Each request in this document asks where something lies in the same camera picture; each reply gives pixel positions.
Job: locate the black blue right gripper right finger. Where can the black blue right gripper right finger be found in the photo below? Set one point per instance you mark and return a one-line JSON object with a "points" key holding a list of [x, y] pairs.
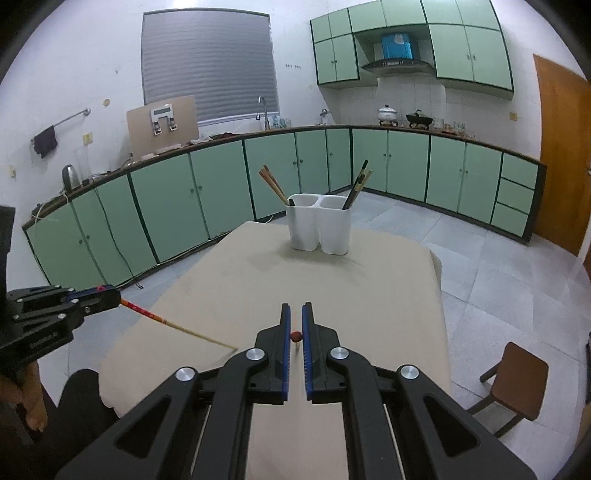
{"points": [[399, 424]]}

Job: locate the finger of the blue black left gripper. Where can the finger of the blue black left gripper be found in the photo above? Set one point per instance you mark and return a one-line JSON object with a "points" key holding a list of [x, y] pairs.
{"points": [[95, 300]]}

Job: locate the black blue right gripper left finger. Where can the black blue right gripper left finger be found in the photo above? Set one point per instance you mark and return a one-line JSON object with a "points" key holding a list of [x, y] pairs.
{"points": [[194, 425]]}

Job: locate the red orange patterned chopstick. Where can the red orange patterned chopstick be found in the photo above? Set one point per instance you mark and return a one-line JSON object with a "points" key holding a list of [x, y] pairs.
{"points": [[296, 336]]}

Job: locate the plain bamboo chopstick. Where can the plain bamboo chopstick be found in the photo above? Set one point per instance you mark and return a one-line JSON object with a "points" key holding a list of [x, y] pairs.
{"points": [[273, 185]]}

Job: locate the black chopstick with gold band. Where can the black chopstick with gold band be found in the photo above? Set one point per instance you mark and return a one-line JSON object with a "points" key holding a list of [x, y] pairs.
{"points": [[368, 177]]}

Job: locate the green lower kitchen cabinets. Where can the green lower kitchen cabinets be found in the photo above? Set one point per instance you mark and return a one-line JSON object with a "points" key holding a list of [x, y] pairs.
{"points": [[147, 215]]}

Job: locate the green kitchen cabinets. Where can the green kitchen cabinets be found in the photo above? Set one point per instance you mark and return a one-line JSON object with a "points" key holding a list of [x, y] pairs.
{"points": [[459, 43], [147, 215]]}

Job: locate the green upper kitchen cabinets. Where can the green upper kitchen cabinets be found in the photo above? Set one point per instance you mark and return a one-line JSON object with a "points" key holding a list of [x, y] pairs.
{"points": [[459, 43]]}

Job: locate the person's left hand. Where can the person's left hand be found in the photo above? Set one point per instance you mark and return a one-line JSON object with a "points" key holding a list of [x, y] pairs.
{"points": [[29, 394]]}

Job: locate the steel electric kettle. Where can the steel electric kettle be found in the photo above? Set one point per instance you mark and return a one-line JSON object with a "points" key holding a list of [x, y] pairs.
{"points": [[70, 179]]}

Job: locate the brown wooden chair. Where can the brown wooden chair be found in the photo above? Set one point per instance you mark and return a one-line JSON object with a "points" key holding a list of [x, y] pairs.
{"points": [[520, 381]]}

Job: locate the dark hanging towel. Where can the dark hanging towel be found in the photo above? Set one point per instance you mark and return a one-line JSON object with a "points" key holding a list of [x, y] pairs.
{"points": [[45, 142]]}

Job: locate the brown cardboard board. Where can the brown cardboard board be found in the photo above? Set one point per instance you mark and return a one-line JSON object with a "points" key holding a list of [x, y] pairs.
{"points": [[162, 124]]}

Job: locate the white double utensil holder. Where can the white double utensil holder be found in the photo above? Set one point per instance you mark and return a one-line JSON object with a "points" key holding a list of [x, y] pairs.
{"points": [[319, 221]]}

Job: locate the chrome sink faucet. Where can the chrome sink faucet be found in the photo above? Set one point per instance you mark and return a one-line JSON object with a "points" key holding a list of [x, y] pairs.
{"points": [[262, 113]]}

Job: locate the grey window blind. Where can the grey window blind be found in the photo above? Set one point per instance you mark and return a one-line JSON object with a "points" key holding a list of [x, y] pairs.
{"points": [[221, 58]]}

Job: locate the black wok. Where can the black wok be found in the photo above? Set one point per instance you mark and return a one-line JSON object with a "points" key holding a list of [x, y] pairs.
{"points": [[418, 120]]}

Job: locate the white cooking pot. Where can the white cooking pot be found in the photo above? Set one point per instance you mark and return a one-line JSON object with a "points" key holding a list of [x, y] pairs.
{"points": [[388, 116]]}

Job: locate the brown wooden door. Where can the brown wooden door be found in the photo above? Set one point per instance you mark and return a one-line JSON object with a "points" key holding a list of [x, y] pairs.
{"points": [[564, 212]]}

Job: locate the black range hood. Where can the black range hood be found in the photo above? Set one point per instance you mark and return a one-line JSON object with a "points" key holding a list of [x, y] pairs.
{"points": [[399, 53]]}

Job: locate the metal towel rail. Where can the metal towel rail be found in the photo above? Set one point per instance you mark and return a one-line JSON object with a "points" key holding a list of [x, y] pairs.
{"points": [[85, 112]]}

